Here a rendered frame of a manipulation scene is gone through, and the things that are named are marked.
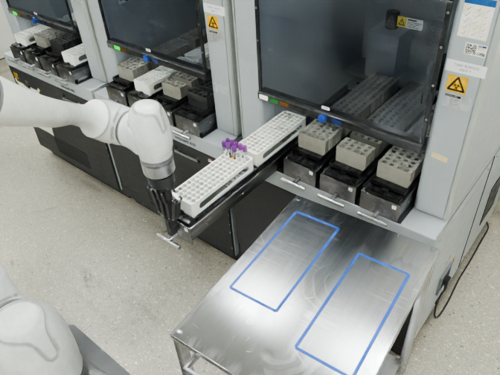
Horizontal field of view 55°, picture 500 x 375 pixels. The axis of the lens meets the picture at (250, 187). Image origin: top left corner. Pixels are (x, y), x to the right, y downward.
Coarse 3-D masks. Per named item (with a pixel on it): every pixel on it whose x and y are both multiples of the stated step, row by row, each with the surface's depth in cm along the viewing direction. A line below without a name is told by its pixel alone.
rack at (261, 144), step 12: (276, 120) 180; (288, 120) 178; (300, 120) 177; (264, 132) 173; (276, 132) 172; (288, 132) 172; (252, 144) 166; (264, 144) 166; (276, 144) 175; (252, 156) 163; (264, 156) 170
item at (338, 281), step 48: (288, 240) 135; (336, 240) 134; (384, 240) 133; (240, 288) 123; (288, 288) 122; (336, 288) 122; (384, 288) 121; (192, 336) 113; (240, 336) 112; (288, 336) 111; (336, 336) 111; (384, 336) 110
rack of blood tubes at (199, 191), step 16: (224, 160) 160; (240, 160) 160; (192, 176) 154; (208, 176) 153; (224, 176) 154; (240, 176) 158; (176, 192) 149; (192, 192) 148; (208, 192) 147; (224, 192) 154; (192, 208) 144
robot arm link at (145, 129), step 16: (128, 112) 126; (144, 112) 118; (160, 112) 120; (128, 128) 122; (144, 128) 119; (160, 128) 121; (128, 144) 125; (144, 144) 122; (160, 144) 123; (144, 160) 126; (160, 160) 126
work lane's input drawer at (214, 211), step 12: (288, 144) 173; (276, 156) 170; (264, 168) 165; (276, 168) 171; (252, 180) 161; (264, 180) 167; (228, 192) 154; (240, 192) 158; (216, 204) 151; (228, 204) 155; (180, 216) 146; (204, 216) 148; (216, 216) 152; (180, 228) 147; (192, 228) 144; (204, 228) 149; (168, 240) 148; (192, 240) 146
